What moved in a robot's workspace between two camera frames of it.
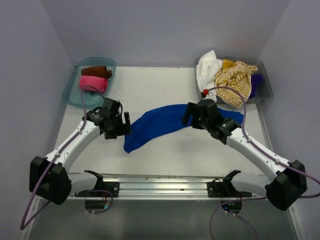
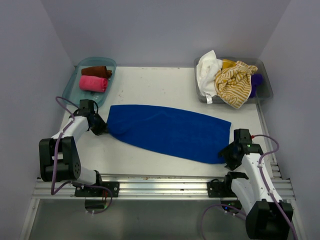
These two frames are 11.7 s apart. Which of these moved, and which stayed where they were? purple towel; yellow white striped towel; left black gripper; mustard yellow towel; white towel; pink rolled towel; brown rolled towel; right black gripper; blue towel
Moved: blue towel; left black gripper; right black gripper
Stayed: white towel; purple towel; brown rolled towel; mustard yellow towel; yellow white striped towel; pink rolled towel
